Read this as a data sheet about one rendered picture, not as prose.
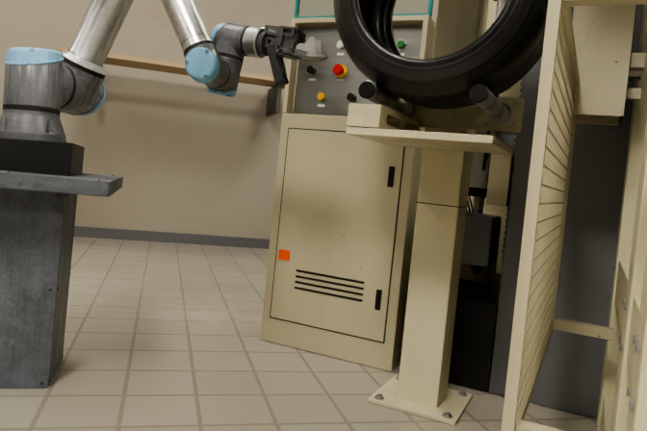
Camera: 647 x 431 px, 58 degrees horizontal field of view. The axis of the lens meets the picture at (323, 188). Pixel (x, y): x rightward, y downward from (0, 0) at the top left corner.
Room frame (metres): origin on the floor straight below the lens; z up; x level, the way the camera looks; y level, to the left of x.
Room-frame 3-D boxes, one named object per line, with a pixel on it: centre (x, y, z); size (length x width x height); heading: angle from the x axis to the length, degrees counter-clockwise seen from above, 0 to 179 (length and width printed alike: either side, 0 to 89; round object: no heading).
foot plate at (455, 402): (1.82, -0.37, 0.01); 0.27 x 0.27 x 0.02; 65
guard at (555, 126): (1.23, -0.49, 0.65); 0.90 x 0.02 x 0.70; 155
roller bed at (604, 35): (1.62, -0.72, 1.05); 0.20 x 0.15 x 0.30; 155
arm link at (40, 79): (1.71, 0.87, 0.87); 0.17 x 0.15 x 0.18; 169
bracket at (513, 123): (1.74, -0.36, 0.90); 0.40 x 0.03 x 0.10; 65
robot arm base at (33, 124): (1.70, 0.87, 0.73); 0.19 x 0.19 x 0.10
